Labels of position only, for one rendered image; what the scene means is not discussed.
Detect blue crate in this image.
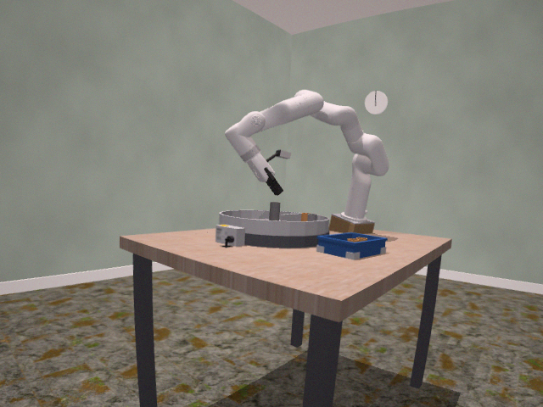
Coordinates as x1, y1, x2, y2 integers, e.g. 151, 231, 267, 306
316, 232, 388, 260

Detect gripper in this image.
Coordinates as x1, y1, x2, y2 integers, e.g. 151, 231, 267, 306
244, 150, 283, 196

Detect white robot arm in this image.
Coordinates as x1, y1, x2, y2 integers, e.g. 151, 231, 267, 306
225, 90, 389, 222

